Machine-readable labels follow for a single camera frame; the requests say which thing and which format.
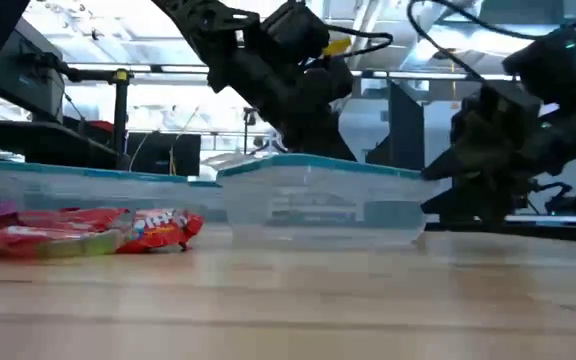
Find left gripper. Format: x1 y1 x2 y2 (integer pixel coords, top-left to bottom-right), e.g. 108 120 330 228
240 52 358 161

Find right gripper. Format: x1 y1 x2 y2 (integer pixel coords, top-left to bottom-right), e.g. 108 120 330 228
419 84 547 226

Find clear lid with teal rim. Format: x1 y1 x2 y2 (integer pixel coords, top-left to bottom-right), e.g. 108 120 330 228
216 153 424 180
0 160 189 184

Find red Skittles pack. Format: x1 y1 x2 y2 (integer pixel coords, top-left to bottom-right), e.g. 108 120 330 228
116 208 205 255

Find red candy pack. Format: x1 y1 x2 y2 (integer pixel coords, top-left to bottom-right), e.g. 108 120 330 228
17 207 132 232
0 225 69 260

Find green candy pack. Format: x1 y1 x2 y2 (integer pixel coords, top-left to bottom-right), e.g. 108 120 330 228
37 230 125 260

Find black tripod stand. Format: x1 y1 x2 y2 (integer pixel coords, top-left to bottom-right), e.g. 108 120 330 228
242 107 258 155

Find dark divider panel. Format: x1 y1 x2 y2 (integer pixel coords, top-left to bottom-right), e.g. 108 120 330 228
367 82 425 171

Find yellow tag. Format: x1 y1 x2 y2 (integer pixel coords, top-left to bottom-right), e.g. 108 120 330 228
322 37 353 57

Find black desk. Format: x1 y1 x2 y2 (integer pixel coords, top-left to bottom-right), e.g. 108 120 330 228
0 119 132 171

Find computer monitor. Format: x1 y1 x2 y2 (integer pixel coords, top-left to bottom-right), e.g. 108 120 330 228
0 17 67 125

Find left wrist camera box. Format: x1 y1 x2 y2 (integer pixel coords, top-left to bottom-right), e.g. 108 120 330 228
261 1 332 62

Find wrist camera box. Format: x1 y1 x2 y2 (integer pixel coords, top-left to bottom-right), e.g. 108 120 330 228
261 1 332 62
501 27 576 105

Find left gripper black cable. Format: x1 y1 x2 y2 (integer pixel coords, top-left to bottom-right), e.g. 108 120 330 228
325 23 395 59

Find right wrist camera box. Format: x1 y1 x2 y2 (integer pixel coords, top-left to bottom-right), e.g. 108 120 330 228
501 27 576 105

